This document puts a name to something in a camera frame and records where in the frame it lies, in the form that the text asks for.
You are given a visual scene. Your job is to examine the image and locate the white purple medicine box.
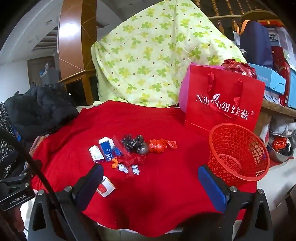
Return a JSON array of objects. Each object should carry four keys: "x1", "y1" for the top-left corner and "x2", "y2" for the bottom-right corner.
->
[{"x1": 88, "y1": 145, "x2": 105, "y2": 163}]

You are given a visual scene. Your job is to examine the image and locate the clear plastic storage box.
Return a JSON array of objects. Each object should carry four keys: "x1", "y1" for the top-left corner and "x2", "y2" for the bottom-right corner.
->
[{"x1": 266, "y1": 23, "x2": 292, "y2": 49}]

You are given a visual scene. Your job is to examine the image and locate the red paper gift bag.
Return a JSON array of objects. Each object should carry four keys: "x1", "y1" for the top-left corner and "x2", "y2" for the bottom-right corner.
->
[{"x1": 184, "y1": 62, "x2": 266, "y2": 137}]

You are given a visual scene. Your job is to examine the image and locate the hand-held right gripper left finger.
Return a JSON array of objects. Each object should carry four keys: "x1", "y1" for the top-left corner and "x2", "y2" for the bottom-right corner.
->
[{"x1": 28, "y1": 164, "x2": 104, "y2": 241}]

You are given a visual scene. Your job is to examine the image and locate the white plastic bags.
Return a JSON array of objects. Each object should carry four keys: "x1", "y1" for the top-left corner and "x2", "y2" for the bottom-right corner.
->
[{"x1": 259, "y1": 116, "x2": 296, "y2": 144}]

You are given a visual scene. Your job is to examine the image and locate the black jacket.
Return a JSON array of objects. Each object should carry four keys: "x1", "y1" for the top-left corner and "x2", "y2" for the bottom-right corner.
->
[{"x1": 5, "y1": 83, "x2": 79, "y2": 139}]

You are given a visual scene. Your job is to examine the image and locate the crumpled red plastic bag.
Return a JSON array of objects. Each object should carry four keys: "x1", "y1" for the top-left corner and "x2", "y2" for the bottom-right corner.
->
[{"x1": 220, "y1": 59, "x2": 258, "y2": 79}]

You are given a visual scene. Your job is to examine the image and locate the red ribbon candy wrappers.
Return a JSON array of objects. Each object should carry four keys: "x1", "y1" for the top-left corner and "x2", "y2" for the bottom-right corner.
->
[{"x1": 119, "y1": 148, "x2": 147, "y2": 179}]

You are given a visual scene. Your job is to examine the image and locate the speckled knit garment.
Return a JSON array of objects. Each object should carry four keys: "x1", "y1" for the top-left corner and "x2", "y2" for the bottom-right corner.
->
[{"x1": 0, "y1": 102, "x2": 23, "y2": 172}]

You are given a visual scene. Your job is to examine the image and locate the red plastic basket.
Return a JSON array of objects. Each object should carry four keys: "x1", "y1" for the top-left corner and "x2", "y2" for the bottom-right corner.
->
[{"x1": 208, "y1": 123, "x2": 270, "y2": 188}]

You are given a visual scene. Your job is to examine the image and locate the wooden shelf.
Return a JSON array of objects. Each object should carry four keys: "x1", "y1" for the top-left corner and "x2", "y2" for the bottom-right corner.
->
[{"x1": 260, "y1": 100, "x2": 296, "y2": 137}]

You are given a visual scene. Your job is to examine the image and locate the metal basin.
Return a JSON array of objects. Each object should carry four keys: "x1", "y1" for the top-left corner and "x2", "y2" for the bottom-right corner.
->
[{"x1": 267, "y1": 133, "x2": 296, "y2": 163}]

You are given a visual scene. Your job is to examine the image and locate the knotted red plastic bag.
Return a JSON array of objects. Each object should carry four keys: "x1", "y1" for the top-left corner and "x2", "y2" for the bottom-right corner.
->
[{"x1": 147, "y1": 138, "x2": 178, "y2": 154}]

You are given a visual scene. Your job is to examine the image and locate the grey plastic bag ball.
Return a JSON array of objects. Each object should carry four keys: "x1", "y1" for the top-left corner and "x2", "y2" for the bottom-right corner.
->
[{"x1": 136, "y1": 142, "x2": 149, "y2": 155}]

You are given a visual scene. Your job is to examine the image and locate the orange wrapper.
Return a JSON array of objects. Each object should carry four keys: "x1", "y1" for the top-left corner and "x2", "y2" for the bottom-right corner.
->
[{"x1": 111, "y1": 158, "x2": 126, "y2": 168}]

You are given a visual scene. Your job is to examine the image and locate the red white small box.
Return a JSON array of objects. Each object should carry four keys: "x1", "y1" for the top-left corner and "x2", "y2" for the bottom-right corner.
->
[{"x1": 97, "y1": 176, "x2": 116, "y2": 198}]

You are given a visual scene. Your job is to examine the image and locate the red cloth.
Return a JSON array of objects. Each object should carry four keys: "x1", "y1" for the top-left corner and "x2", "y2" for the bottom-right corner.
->
[{"x1": 30, "y1": 100, "x2": 257, "y2": 238}]

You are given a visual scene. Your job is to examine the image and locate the blue toothpaste box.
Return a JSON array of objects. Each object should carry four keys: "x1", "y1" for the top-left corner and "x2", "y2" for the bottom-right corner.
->
[{"x1": 99, "y1": 137, "x2": 116, "y2": 162}]

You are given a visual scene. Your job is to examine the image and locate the black cable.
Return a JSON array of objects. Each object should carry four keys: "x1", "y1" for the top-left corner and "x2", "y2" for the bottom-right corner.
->
[{"x1": 0, "y1": 128, "x2": 59, "y2": 203}]

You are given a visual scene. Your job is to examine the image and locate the wooden balustrade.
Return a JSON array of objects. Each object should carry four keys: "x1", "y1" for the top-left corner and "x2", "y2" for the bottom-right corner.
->
[{"x1": 194, "y1": 0, "x2": 255, "y2": 35}]

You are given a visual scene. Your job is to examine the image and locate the green floral quilt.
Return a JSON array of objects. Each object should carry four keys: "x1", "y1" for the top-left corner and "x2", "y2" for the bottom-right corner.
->
[{"x1": 91, "y1": 0, "x2": 247, "y2": 108}]

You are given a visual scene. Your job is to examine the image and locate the black plastic bag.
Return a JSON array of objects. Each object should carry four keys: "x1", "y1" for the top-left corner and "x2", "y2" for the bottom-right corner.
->
[{"x1": 121, "y1": 134, "x2": 145, "y2": 151}]

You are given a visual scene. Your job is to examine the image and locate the navy bag with orange handles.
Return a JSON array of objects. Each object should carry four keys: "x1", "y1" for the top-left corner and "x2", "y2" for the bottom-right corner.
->
[{"x1": 238, "y1": 20, "x2": 274, "y2": 66}]

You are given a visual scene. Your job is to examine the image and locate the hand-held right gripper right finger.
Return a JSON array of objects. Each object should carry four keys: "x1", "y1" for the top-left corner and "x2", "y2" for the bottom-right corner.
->
[{"x1": 198, "y1": 165, "x2": 274, "y2": 241}]

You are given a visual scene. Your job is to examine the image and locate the light blue cardboard box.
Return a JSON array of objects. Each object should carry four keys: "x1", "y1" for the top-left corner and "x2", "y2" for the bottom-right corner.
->
[{"x1": 247, "y1": 62, "x2": 287, "y2": 94}]

